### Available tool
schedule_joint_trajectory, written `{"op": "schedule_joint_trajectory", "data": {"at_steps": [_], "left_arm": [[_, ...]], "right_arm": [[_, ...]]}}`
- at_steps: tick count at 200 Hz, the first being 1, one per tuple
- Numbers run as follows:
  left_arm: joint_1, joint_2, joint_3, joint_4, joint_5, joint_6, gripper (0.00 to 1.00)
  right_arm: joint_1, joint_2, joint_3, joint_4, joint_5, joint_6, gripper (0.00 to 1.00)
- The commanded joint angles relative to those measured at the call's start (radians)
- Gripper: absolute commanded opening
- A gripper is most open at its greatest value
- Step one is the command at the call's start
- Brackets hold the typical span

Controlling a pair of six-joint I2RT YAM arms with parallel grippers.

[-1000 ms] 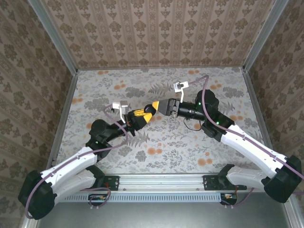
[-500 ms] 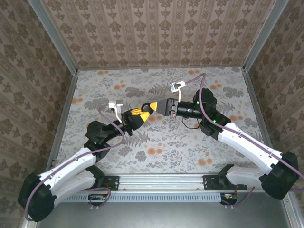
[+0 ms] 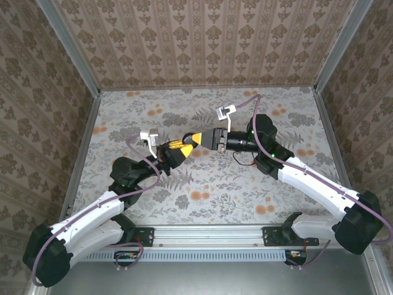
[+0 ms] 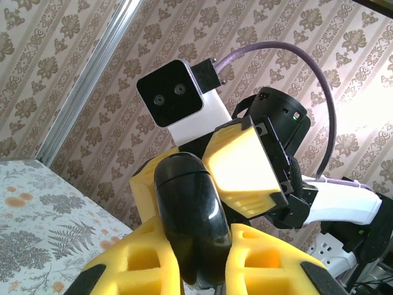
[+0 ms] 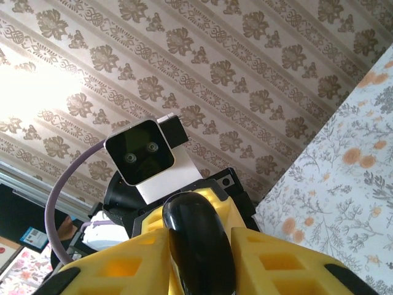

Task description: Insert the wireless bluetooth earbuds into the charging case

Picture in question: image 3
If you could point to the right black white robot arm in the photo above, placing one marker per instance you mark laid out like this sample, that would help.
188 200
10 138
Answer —
316 184

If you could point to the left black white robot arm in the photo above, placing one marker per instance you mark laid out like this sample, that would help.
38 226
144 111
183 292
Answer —
86 221

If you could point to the black electronics connector box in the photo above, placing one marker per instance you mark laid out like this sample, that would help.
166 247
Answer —
296 255
126 256

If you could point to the grey metal sheet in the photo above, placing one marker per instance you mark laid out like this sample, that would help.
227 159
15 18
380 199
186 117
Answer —
208 279

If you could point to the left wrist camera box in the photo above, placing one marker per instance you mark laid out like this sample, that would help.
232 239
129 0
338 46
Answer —
152 135

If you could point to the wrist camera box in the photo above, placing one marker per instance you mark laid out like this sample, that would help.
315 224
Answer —
222 112
152 135

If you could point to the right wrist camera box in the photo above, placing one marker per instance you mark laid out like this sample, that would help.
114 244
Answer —
222 112

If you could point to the aluminium frame side rail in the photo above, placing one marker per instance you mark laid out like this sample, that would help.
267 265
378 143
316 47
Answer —
82 153
333 138

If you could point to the wide aluminium extrusion rail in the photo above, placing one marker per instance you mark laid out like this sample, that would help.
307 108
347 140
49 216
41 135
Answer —
208 235

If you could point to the aluminium frame post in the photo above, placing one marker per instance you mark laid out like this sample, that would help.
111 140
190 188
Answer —
340 46
74 49

